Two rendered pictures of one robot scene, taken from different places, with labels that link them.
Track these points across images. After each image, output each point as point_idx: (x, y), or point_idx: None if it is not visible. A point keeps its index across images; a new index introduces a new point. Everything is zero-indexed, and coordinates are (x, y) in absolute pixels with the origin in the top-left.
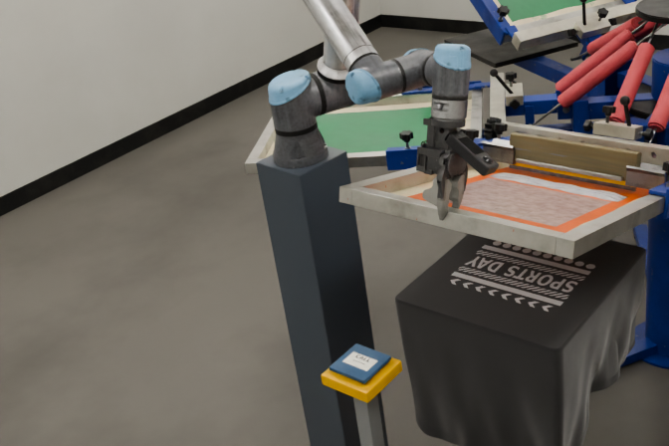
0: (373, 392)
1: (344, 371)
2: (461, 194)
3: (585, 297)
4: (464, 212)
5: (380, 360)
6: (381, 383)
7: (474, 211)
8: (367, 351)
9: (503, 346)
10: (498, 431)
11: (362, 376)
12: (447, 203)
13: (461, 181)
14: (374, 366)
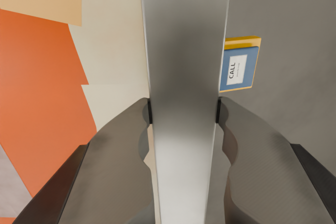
0: (249, 37)
1: (253, 70)
2: (116, 135)
3: None
4: (185, 49)
5: (229, 54)
6: (239, 38)
7: (8, 108)
8: (222, 74)
9: None
10: None
11: (254, 52)
12: (237, 120)
13: (104, 199)
14: (238, 53)
